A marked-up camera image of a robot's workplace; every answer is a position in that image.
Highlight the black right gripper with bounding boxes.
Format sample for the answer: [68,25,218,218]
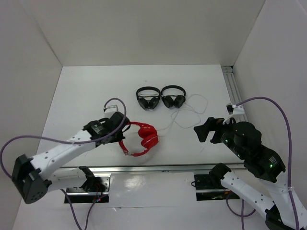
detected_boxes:
[192,114,245,158]

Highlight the white headphone cable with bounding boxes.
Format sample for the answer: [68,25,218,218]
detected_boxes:
[158,93,208,132]

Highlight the red over-ear headphones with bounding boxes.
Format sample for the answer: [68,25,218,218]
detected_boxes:
[119,121,159,157]

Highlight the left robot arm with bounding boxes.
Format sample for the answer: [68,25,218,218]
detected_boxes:
[12,112,130,204]

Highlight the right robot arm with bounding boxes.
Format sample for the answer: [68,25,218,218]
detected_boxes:
[194,117,307,230]

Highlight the right black headphones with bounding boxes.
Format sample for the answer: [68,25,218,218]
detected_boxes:
[161,85,186,108]

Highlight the black headphones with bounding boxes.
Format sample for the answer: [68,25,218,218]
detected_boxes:
[136,86,161,110]
[161,85,186,108]

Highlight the left black headphones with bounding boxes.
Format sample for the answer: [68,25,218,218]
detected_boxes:
[136,86,161,110]

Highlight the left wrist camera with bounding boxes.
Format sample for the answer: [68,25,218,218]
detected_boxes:
[103,105,118,118]

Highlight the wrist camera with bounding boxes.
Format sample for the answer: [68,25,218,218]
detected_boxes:
[103,105,118,118]
[223,103,245,124]

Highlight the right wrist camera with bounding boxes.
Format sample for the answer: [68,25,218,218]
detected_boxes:
[223,103,245,124]

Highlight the front aluminium rail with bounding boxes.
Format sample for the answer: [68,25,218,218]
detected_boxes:
[47,163,248,175]

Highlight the aluminium rail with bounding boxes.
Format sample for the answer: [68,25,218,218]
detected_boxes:
[47,163,248,175]
[221,66,248,122]

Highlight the right side aluminium rail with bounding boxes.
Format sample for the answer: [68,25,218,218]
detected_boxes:
[221,66,248,122]

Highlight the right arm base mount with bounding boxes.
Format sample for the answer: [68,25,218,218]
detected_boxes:
[191,174,239,201]

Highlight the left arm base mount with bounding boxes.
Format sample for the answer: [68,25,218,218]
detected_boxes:
[65,166,111,204]

